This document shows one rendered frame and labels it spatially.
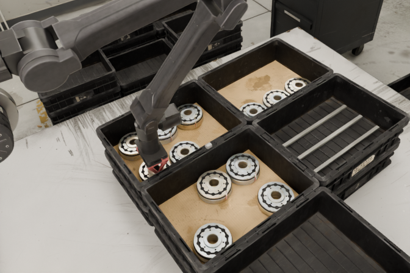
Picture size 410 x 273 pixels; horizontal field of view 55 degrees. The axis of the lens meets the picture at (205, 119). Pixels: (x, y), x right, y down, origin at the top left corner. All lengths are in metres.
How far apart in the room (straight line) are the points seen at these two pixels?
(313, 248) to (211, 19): 0.65
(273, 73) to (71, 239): 0.95
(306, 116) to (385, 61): 1.84
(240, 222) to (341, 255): 0.27
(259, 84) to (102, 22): 0.93
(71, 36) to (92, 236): 0.79
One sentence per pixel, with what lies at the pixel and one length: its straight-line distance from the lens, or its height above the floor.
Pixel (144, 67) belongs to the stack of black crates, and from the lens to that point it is 2.45.
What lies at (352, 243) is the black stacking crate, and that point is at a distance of 1.14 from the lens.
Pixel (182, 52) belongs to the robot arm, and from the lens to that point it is 0.88.
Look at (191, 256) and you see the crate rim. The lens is 0.98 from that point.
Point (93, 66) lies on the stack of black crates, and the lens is 2.37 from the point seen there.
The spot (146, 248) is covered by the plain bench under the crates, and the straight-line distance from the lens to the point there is 1.27.
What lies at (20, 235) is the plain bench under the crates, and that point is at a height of 0.70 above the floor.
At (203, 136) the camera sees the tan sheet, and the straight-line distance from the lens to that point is 1.33.
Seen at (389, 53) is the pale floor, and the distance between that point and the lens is 3.29.
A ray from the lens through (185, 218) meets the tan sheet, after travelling 1.15.
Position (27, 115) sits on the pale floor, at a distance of 3.00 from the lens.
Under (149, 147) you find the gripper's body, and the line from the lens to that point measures 1.11.
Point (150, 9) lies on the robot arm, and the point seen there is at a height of 1.47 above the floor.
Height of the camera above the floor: 1.80
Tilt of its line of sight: 44 degrees down
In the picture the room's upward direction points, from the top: 6 degrees counter-clockwise
